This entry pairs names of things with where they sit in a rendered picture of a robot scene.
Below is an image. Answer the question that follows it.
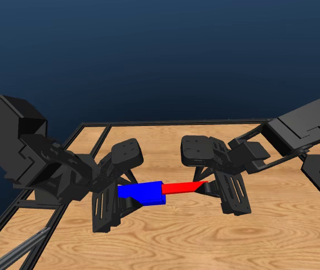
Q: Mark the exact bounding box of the blue hollow socket block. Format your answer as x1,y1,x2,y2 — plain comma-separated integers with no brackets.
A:
117,181,167,206

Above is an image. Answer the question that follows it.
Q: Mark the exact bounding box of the thin red peg bar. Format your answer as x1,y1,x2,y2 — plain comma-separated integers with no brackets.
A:
161,181,209,195

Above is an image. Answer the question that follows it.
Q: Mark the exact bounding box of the grey aluminium strut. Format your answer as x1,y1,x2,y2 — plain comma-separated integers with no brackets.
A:
0,227,51,270

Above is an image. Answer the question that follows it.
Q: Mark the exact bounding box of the black table frame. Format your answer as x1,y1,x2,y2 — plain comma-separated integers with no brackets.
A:
0,118,273,270

